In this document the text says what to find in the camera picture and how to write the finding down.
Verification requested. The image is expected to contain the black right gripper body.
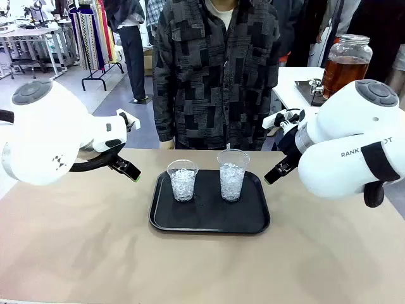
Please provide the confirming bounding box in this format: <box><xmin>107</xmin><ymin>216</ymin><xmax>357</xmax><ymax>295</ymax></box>
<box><xmin>277</xmin><ymin>125</ymin><xmax>301</xmax><ymax>162</ymax></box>

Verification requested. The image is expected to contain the tall clear iced cup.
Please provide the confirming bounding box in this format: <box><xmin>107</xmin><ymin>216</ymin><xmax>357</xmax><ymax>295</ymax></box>
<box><xmin>216</xmin><ymin>148</ymin><xmax>251</xmax><ymax>203</ymax></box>

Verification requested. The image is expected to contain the short clear iced cup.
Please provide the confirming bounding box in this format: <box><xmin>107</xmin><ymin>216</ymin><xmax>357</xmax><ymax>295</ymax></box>
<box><xmin>166</xmin><ymin>160</ymin><xmax>199</xmax><ymax>203</ymax></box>

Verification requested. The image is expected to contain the person's right forearm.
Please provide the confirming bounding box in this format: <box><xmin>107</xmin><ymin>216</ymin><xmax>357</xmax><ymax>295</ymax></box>
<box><xmin>152</xmin><ymin>82</ymin><xmax>175</xmax><ymax>143</ymax></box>

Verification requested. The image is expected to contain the person's left forearm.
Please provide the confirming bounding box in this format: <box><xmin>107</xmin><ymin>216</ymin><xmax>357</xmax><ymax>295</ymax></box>
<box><xmin>261</xmin><ymin>63</ymin><xmax>282</xmax><ymax>123</ymax></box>

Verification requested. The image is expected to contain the glass tea drink dispenser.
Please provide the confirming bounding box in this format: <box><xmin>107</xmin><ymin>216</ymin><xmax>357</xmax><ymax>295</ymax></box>
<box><xmin>309</xmin><ymin>34</ymin><xmax>373</xmax><ymax>99</ymax></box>

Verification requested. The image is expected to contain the white side table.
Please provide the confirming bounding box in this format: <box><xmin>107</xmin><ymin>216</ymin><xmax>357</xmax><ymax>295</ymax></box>
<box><xmin>271</xmin><ymin>66</ymin><xmax>405</xmax><ymax>127</ymax></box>

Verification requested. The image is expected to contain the black plastic tray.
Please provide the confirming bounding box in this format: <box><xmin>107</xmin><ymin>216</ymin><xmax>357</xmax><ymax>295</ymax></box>
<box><xmin>148</xmin><ymin>169</ymin><xmax>271</xmax><ymax>235</ymax></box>

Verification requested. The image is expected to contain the person in patchwork jacket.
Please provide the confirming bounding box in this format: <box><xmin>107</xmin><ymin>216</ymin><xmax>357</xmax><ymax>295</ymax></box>
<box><xmin>151</xmin><ymin>0</ymin><xmax>282</xmax><ymax>151</ymax></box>

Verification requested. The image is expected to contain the cardboard box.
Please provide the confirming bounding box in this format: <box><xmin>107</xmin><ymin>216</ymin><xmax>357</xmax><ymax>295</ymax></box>
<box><xmin>144</xmin><ymin>47</ymin><xmax>154</xmax><ymax>77</ymax></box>

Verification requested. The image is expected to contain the bystander in dark jacket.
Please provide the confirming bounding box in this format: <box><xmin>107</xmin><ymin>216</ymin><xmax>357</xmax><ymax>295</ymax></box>
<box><xmin>273</xmin><ymin>0</ymin><xmax>328</xmax><ymax>68</ymax></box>

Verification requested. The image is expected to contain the mannequin with dark trousers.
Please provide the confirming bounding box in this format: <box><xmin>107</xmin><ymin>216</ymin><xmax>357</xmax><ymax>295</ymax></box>
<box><xmin>104</xmin><ymin>0</ymin><xmax>149</xmax><ymax>104</ymax></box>

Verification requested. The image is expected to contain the bystander in grey jacket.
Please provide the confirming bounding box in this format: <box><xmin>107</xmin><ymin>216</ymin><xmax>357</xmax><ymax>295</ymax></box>
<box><xmin>318</xmin><ymin>0</ymin><xmax>361</xmax><ymax>45</ymax></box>

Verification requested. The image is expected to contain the clothes rack with fabrics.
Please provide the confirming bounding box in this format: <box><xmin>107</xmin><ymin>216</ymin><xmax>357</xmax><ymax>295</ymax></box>
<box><xmin>68</xmin><ymin>0</ymin><xmax>125</xmax><ymax>92</ymax></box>

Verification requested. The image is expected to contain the grey-legged work desk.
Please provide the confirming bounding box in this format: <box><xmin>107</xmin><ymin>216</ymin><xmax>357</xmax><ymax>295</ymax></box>
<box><xmin>0</xmin><ymin>27</ymin><xmax>70</xmax><ymax>80</ymax></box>

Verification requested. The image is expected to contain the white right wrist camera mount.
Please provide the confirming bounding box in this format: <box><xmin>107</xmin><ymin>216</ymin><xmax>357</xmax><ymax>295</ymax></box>
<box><xmin>262</xmin><ymin>108</ymin><xmax>306</xmax><ymax>130</ymax></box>

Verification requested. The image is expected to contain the black wire dispenser stand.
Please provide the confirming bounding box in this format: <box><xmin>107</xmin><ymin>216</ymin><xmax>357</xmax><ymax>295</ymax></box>
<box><xmin>294</xmin><ymin>79</ymin><xmax>327</xmax><ymax>107</ymax></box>

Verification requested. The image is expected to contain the black velcro strap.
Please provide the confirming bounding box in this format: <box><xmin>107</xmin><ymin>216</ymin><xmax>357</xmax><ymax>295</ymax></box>
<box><xmin>360</xmin><ymin>141</ymin><xmax>401</xmax><ymax>183</ymax></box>

